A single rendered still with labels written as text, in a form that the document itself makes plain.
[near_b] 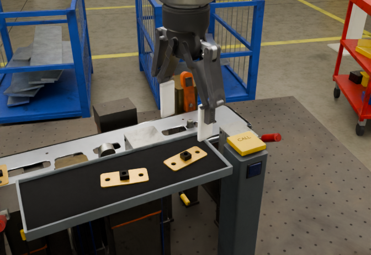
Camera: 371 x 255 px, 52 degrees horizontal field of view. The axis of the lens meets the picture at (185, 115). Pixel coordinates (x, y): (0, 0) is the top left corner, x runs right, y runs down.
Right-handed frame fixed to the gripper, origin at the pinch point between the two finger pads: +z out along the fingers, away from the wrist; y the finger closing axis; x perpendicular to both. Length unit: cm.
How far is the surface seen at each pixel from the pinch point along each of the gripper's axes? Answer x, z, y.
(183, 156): 0.7, 8.5, -0.3
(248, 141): -14.2, 9.6, -3.7
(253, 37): -180, 58, 134
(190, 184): 3.8, 10.1, -6.0
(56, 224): 26.4, 9.5, -0.4
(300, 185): -62, 56, 9
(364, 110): -218, 100, 56
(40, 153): 14, 26, 44
